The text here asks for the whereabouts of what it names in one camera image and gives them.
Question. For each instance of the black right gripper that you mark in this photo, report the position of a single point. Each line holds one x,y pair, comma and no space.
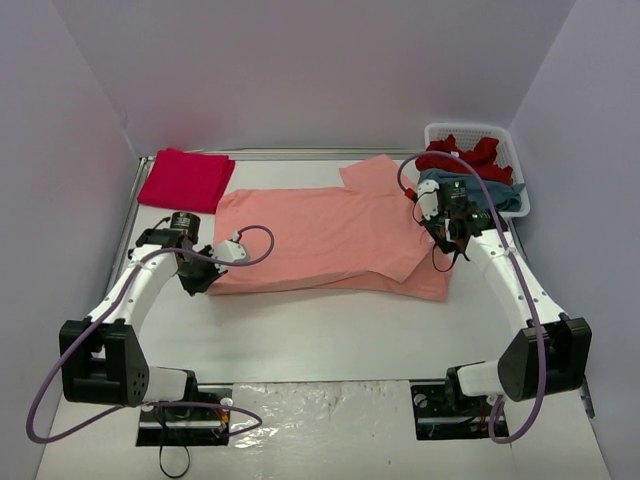
451,232

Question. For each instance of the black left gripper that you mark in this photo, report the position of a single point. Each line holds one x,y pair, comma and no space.
198,275

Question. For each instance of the salmon pink t-shirt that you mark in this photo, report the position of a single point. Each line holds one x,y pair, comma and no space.
359,236

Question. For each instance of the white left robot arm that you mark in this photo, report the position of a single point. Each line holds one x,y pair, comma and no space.
103,361

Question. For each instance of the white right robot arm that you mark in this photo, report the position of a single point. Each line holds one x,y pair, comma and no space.
549,349

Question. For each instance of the blue-grey t-shirt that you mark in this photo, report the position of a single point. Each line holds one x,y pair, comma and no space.
506,198

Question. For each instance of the dark red t-shirt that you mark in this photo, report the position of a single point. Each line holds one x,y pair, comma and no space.
482,158

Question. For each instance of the white plastic laundry basket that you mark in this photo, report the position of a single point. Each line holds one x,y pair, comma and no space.
468,134

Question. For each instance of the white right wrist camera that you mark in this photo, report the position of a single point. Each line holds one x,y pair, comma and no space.
426,199

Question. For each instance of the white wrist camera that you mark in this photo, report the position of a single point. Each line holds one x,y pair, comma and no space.
231,251
426,199

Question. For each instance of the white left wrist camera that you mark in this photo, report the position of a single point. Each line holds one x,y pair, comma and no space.
231,251

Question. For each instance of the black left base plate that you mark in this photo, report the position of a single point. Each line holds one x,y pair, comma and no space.
181,427

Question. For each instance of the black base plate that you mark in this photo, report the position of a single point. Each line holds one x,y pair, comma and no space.
181,427
440,417

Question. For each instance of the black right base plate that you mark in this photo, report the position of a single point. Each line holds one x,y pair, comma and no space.
440,417

